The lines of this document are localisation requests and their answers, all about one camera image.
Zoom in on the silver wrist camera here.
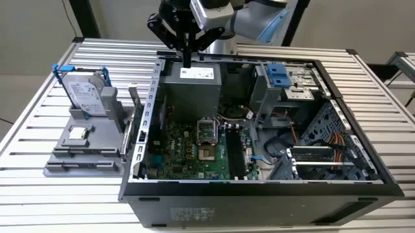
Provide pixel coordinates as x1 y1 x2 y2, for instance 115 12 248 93
189 0 235 28

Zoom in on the green graphics card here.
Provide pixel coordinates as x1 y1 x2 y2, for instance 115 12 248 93
119 82 145 162

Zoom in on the black PC case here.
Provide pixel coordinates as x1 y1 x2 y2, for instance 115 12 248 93
116 50 405 229

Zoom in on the grey metal drive cage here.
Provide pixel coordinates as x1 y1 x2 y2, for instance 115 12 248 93
249 62 328 128

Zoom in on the metal socket cover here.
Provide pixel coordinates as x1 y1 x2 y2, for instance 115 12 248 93
196 116 217 146

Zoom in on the coloured power wire bundle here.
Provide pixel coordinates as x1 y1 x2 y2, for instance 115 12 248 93
271 110 347 170

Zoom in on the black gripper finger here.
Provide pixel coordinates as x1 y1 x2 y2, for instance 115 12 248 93
147 13 187 68
187 27 227 68

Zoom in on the grey power supply unit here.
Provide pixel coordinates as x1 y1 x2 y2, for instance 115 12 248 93
159 62 223 124

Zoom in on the metal locking lever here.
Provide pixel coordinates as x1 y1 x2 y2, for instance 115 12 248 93
213 116 225 147

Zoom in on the black RAM slot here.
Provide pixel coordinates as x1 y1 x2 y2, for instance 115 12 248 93
229 124 240 180
233 124 245 180
225 124 236 180

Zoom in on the blue drive latch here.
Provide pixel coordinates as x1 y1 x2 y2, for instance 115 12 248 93
267 62 291 88

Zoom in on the aluminium side table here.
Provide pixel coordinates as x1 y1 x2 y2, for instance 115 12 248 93
384 51 415 89

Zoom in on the grey disk bay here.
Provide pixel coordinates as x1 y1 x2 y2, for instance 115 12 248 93
268 145 369 181

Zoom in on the silver CPU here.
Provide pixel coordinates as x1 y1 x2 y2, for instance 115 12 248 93
66 126 89 141

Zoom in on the thick black cable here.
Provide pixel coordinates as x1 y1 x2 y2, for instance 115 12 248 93
263 134 295 162

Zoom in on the white yellow wire bundle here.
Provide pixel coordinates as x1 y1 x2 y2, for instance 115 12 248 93
216 112 252 122

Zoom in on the hard disk in blue carrier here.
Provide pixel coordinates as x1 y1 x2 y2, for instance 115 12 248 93
50 63 113 119

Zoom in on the black metal post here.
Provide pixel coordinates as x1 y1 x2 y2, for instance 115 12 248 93
280 0 308 47
73 0 101 39

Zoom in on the green motherboard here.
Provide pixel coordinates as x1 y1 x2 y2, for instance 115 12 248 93
147 121 261 181

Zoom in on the CPU socket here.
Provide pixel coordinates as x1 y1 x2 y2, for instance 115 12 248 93
197 145 217 163

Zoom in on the grey parts rack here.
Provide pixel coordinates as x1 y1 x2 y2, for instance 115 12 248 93
42 87 145 178

